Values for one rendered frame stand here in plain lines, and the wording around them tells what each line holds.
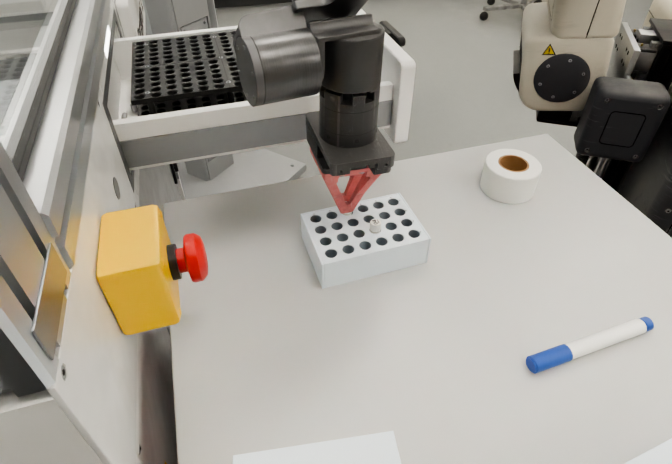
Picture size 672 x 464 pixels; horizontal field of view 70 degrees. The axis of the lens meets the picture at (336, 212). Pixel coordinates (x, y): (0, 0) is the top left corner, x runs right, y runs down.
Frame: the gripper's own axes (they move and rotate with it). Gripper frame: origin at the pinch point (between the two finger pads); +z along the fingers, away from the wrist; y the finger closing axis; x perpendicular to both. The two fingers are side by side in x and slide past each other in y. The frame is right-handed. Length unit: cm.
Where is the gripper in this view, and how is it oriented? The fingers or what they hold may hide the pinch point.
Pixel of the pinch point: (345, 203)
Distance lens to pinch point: 54.4
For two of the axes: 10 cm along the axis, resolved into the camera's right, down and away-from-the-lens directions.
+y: 2.9, 6.2, -7.3
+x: 9.6, -1.7, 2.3
